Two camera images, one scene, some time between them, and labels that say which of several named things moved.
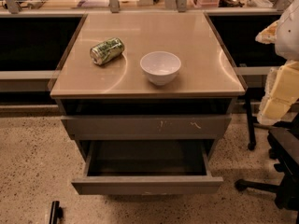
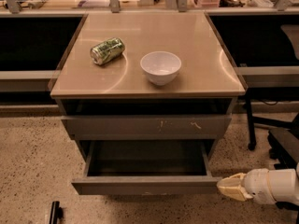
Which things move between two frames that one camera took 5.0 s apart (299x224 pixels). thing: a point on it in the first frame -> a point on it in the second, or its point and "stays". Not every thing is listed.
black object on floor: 56,213 stays
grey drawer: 148,167 stays
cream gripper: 288,36 -> 261,184
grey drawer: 147,127 stays
